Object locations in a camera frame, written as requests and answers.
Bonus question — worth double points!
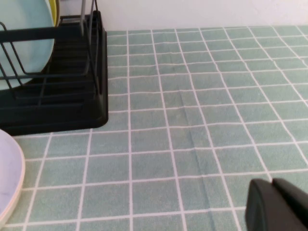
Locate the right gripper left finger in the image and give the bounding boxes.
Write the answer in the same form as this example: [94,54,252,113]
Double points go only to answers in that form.
[244,179,308,231]

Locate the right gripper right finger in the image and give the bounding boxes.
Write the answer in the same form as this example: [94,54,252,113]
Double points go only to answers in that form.
[271,178,308,214]

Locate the mint green plate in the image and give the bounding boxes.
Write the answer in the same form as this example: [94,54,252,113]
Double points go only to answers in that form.
[0,0,56,91]

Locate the pink plate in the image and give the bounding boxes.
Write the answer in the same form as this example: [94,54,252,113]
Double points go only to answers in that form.
[0,129,26,226]

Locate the yellow plate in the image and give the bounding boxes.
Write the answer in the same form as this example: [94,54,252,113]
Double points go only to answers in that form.
[47,0,60,28]

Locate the green checkered tablecloth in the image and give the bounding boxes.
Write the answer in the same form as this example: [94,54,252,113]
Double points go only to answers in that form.
[0,25,308,231]

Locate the black wire dish rack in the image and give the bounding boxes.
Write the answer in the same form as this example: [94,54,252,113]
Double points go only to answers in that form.
[0,0,102,107]

